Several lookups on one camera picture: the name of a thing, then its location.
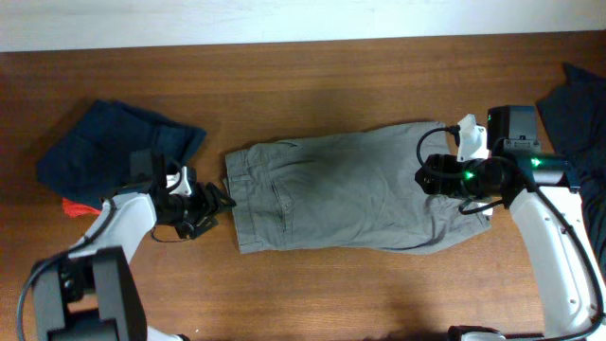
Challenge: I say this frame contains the folded red garment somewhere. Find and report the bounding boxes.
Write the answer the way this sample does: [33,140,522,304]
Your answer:
[62,198,101,218]

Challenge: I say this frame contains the grey shorts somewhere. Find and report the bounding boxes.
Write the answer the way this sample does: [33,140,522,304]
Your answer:
[225,121,490,255]

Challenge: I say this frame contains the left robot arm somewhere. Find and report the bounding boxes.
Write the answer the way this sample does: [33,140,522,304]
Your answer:
[22,150,236,341]

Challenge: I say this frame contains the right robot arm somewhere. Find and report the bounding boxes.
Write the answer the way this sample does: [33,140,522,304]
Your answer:
[415,105,605,340]

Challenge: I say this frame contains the folded navy blue garment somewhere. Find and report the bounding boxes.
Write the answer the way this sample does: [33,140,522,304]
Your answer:
[36,100,206,209]

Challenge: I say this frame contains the dark teal garment pile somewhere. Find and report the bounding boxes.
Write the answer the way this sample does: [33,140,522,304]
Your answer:
[537,63,605,272]

